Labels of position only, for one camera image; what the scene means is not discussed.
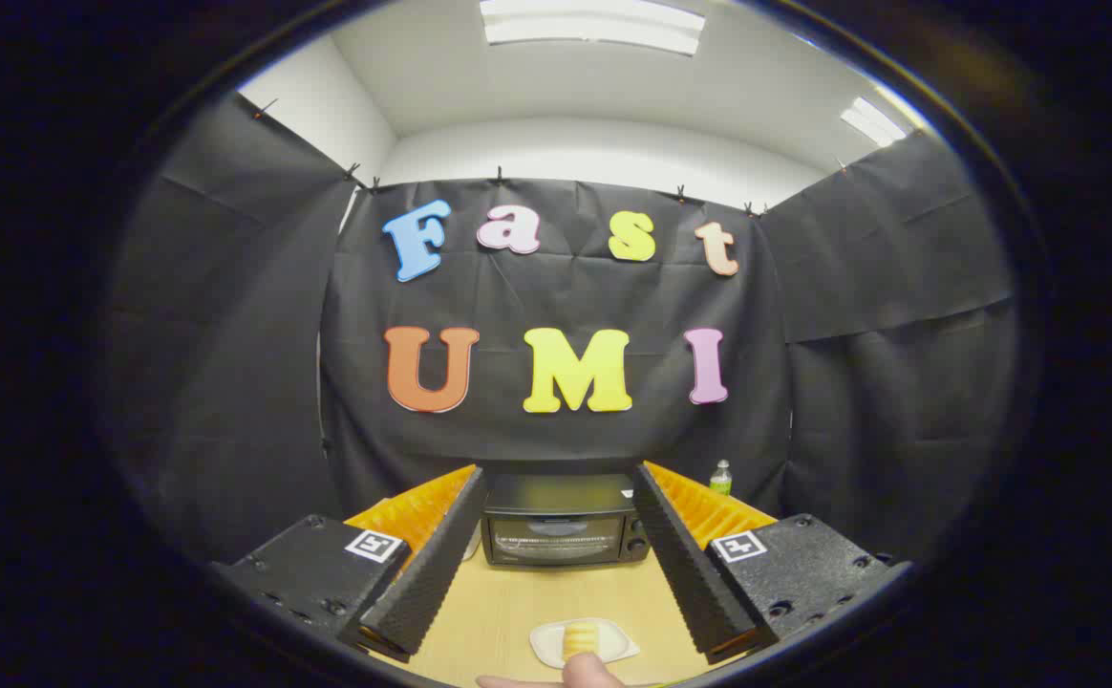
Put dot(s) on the large ceiling light panel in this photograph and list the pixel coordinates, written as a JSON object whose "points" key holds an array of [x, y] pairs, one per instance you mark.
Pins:
{"points": [[594, 24]]}

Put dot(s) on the ridged yellow bread roll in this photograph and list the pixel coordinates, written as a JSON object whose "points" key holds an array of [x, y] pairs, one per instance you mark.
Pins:
{"points": [[582, 638]]}

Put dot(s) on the white plate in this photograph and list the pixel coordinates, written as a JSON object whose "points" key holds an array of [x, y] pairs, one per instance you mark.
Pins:
{"points": [[618, 638]]}

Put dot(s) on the small ceiling light panel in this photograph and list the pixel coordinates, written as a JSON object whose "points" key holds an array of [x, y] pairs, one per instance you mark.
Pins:
{"points": [[871, 122]]}

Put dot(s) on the black toaster oven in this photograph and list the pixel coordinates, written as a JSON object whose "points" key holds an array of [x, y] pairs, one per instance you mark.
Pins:
{"points": [[556, 497]]}

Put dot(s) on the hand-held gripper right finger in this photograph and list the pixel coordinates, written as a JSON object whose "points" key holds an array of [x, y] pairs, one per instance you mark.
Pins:
{"points": [[685, 564]]}

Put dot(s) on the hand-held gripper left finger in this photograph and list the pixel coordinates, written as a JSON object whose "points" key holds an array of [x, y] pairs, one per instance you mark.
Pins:
{"points": [[432, 564]]}

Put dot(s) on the green drink bottle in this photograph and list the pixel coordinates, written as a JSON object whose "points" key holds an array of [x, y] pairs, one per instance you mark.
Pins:
{"points": [[721, 480]]}

